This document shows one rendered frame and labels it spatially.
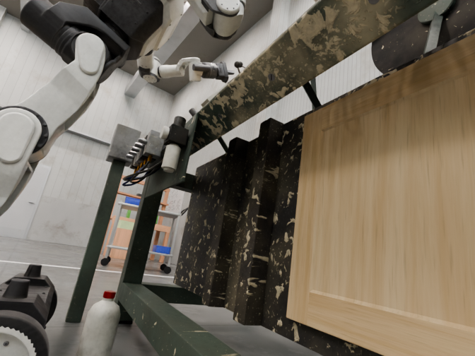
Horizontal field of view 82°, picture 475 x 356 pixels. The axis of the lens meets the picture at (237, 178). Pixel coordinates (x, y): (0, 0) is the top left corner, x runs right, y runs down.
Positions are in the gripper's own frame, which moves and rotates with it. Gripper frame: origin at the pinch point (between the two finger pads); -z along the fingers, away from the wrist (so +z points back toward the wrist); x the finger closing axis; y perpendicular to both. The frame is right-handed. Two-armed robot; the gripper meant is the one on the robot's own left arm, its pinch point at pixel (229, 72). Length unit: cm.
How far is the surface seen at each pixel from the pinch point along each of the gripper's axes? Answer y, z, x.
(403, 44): 58, -88, 4
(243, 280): 62, 54, 99
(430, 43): 77, -69, 19
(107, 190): -15, 75, 59
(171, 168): 48, 64, 62
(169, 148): 49, 64, 56
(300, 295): 81, 50, 101
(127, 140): -12, 63, 36
